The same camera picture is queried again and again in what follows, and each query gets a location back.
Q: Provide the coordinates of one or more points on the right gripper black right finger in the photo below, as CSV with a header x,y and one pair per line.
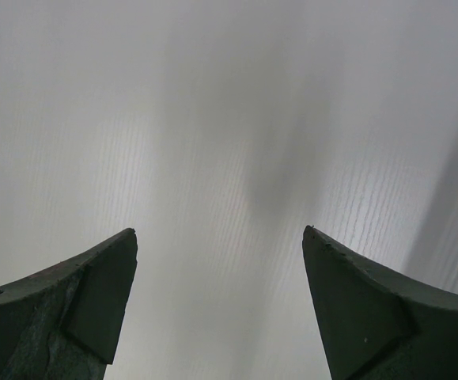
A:
x,y
376,323

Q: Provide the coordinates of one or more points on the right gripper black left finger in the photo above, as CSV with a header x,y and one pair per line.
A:
x,y
64,322

